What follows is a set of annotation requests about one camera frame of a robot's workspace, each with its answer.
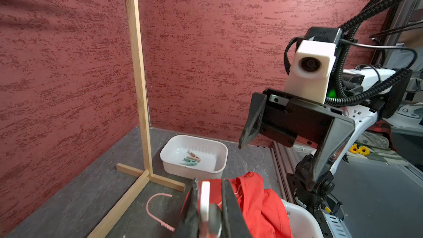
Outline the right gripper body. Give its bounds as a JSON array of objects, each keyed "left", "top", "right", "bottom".
[{"left": 260, "top": 89, "right": 345, "bottom": 147}]

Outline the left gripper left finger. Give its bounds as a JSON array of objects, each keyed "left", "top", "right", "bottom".
[{"left": 173, "top": 179, "right": 199, "bottom": 238}]

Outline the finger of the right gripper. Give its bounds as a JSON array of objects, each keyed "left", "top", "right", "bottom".
[
  {"left": 239, "top": 93, "right": 267, "bottom": 149},
  {"left": 308, "top": 117, "right": 355, "bottom": 190}
]

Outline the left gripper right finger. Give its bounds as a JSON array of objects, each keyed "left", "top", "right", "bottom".
[{"left": 221, "top": 179, "right": 252, "bottom": 238}]

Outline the pink wire hanger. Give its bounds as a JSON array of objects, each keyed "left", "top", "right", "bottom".
[{"left": 145, "top": 193, "right": 175, "bottom": 232}]

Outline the white clothespin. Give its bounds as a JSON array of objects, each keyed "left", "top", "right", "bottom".
[{"left": 199, "top": 181, "right": 223, "bottom": 238}]

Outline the red tank top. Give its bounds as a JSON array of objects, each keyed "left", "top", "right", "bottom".
[{"left": 198, "top": 173, "right": 292, "bottom": 238}]

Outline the wooden clothespin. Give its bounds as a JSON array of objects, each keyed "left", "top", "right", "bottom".
[{"left": 187, "top": 151, "right": 201, "bottom": 163}]

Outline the mint green clothespin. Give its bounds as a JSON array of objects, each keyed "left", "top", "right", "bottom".
[{"left": 181, "top": 158, "right": 199, "bottom": 167}]

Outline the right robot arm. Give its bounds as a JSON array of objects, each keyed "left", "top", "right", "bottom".
[{"left": 239, "top": 69, "right": 412, "bottom": 217}]

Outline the white plastic tub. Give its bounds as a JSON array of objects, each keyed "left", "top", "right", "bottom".
[{"left": 160, "top": 135, "right": 228, "bottom": 180}]

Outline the white perforated laundry basket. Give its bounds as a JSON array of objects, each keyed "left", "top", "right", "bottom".
[{"left": 282, "top": 199, "right": 324, "bottom": 238}]

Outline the wooden clothes rack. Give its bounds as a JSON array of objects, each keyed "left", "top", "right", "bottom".
[{"left": 88, "top": 0, "right": 186, "bottom": 238}]

